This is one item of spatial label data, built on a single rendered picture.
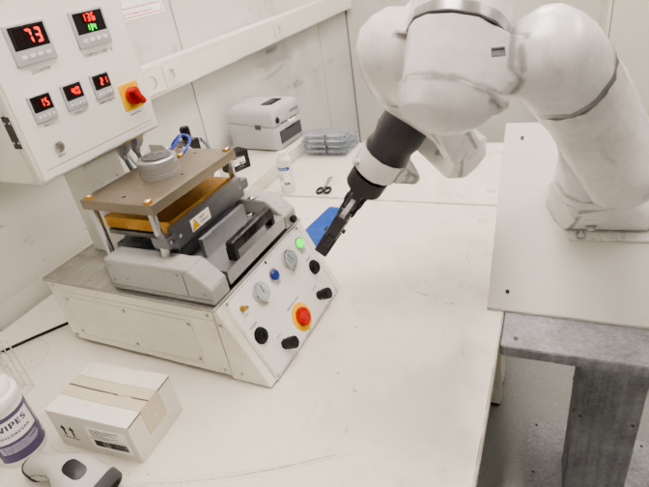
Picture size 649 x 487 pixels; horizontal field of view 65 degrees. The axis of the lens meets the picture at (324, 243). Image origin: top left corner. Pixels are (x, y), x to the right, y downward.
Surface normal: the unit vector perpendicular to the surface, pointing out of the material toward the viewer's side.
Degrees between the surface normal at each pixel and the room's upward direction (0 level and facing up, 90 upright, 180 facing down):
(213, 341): 90
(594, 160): 106
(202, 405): 0
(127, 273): 90
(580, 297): 45
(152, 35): 90
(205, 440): 0
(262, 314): 65
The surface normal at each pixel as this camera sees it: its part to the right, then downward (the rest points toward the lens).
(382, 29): -0.42, -0.04
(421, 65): -0.79, -0.03
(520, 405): -0.15, -0.85
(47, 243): 0.91, 0.08
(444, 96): -0.18, 0.20
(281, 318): 0.76, -0.27
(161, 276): -0.41, 0.51
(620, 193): -0.29, 0.69
